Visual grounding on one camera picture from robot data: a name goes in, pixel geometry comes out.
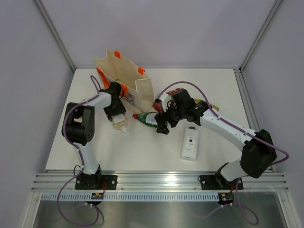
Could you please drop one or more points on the cream canvas tote bag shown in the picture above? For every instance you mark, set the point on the cream canvas tote bag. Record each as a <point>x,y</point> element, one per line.
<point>139,96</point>

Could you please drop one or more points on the green dish soap bottle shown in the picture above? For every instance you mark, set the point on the green dish soap bottle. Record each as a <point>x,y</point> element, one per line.
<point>147,118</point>

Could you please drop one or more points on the white slotted cable duct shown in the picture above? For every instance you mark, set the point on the white slotted cable duct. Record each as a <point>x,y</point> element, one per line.
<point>136,196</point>

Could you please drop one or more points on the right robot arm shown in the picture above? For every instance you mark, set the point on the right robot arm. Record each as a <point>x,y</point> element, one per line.
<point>257,152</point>

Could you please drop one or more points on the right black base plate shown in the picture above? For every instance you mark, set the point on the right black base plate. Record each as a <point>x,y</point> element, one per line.
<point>214,182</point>

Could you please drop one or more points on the red dish soap bottle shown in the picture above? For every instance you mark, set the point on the red dish soap bottle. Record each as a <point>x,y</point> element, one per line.
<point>157,105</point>

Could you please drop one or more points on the clear liquid soap bottle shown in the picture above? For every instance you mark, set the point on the clear liquid soap bottle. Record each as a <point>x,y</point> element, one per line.
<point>120,122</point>

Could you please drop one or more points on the left corner aluminium post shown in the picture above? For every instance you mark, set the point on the left corner aluminium post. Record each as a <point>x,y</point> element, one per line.
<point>50,26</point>

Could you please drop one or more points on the right corner aluminium post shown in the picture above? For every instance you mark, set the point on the right corner aluminium post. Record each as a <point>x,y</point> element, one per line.
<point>261,33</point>

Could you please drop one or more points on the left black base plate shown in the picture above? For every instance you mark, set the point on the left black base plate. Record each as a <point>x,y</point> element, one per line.
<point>107,182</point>

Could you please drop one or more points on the corner aluminium post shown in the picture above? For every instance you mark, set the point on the corner aluminium post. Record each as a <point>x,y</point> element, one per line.
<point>50,26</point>
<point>261,33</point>

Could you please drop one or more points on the aluminium mounting rail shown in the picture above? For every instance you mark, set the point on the aluminium mounting rail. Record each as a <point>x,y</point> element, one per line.
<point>161,182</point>

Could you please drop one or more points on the small circuit board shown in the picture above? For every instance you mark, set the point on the small circuit board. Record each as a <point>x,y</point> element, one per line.
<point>97,196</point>
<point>225,198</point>

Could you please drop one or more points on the left small circuit board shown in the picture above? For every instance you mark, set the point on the left small circuit board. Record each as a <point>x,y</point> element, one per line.
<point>97,196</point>

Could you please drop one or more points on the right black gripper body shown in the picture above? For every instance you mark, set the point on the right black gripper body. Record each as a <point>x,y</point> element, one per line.
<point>174,114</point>

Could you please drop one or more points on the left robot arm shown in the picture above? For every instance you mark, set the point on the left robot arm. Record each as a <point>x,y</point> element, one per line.
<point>79,128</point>

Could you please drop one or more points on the white rectangular bottle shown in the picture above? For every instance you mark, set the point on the white rectangular bottle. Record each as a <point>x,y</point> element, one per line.
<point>190,145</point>

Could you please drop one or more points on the right small circuit board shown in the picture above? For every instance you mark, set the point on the right small circuit board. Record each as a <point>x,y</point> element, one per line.
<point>225,198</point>

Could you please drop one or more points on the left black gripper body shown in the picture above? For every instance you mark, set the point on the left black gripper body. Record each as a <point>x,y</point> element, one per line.
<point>110,110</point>

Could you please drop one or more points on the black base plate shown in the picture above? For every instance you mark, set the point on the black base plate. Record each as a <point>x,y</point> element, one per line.
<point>214,182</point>
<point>107,182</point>

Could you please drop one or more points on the yellow dish soap bottle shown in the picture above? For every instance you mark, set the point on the yellow dish soap bottle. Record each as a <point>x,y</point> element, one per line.
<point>213,106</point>

